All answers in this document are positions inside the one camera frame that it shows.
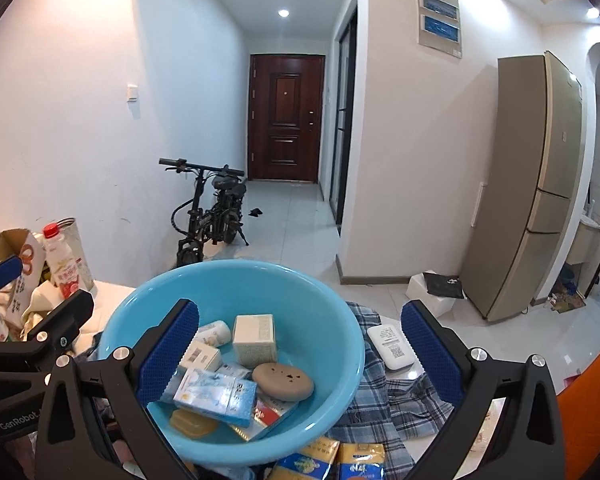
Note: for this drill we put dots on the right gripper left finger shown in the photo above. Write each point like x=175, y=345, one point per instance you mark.
x=72, y=442

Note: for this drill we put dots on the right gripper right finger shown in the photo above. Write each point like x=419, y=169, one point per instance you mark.
x=527, y=442

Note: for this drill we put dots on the Raison cigarette carton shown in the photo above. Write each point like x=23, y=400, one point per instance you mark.
x=225, y=398

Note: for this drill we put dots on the yellow blue Liqun cigarette pack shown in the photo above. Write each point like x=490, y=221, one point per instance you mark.
x=361, y=461

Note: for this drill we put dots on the amber plastic soap box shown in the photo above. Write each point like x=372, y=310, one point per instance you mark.
x=192, y=425

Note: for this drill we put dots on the cardboard pretzel box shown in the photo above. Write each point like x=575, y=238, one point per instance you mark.
x=29, y=248

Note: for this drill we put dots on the red cap drink bottle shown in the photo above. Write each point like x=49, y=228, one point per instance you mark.
x=60, y=259

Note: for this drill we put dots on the orange chair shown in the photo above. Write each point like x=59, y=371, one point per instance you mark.
x=579, y=406

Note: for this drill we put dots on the white tall carton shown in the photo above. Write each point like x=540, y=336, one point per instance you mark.
x=69, y=229

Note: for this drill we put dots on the grey small box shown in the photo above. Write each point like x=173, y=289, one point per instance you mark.
x=200, y=356

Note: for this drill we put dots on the blue plaid shirt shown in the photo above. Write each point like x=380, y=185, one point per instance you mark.
x=389, y=412

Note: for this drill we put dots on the light blue tube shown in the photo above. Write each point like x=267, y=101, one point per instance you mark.
x=215, y=334

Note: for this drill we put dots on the white mobile router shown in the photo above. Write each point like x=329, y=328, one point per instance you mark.
x=391, y=346

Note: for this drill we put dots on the white foam box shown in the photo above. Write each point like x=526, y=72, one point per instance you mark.
x=437, y=292

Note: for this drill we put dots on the cream small box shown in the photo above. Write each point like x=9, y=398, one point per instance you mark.
x=254, y=340

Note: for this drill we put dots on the beige refrigerator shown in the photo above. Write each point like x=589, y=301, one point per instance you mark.
x=525, y=205

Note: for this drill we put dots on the black folding bicycle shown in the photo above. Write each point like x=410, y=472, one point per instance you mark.
x=214, y=213

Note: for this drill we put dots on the blue plastic basin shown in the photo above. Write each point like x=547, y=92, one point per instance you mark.
x=315, y=330

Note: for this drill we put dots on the black framed glass door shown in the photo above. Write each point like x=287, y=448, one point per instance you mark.
x=343, y=117

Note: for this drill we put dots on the dark red entrance door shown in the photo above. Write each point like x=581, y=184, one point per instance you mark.
x=285, y=116

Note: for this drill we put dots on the white wall switch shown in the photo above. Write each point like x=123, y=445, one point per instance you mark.
x=131, y=93

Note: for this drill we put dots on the wall electrical panel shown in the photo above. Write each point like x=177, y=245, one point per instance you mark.
x=439, y=26

